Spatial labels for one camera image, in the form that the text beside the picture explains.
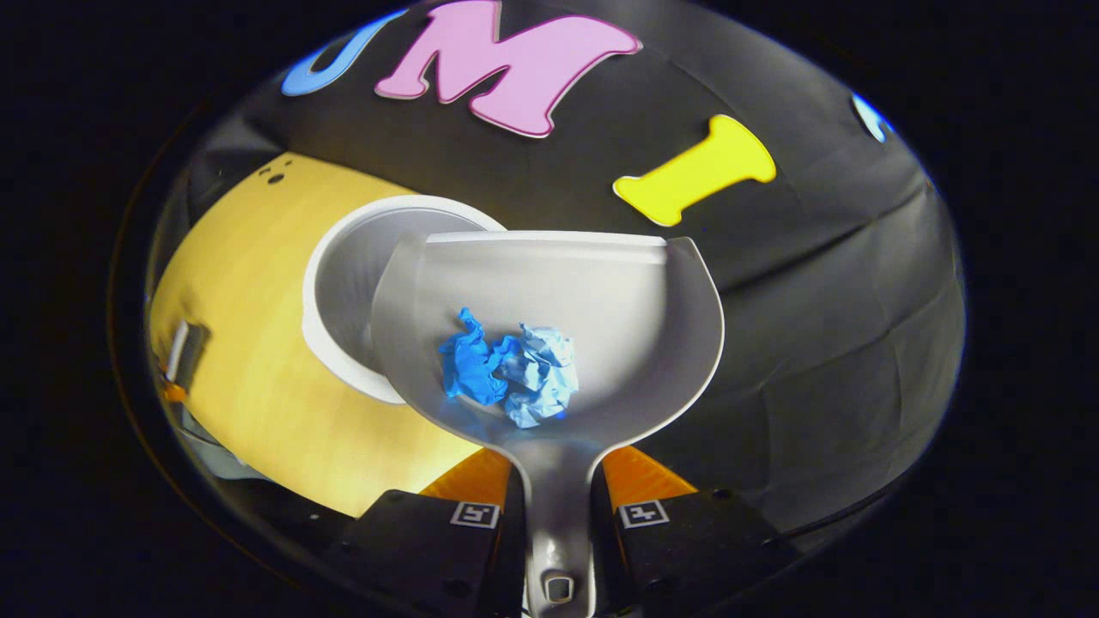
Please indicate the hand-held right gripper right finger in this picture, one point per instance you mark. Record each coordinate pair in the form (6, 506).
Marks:
(687, 549)

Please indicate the grey dustpan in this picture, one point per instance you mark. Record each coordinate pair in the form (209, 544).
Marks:
(601, 300)

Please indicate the pale blue paper trash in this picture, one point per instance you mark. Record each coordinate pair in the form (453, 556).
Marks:
(543, 378)

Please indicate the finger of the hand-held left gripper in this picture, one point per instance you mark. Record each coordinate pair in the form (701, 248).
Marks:
(173, 391)

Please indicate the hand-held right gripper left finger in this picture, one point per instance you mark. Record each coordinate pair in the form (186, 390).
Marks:
(429, 549)

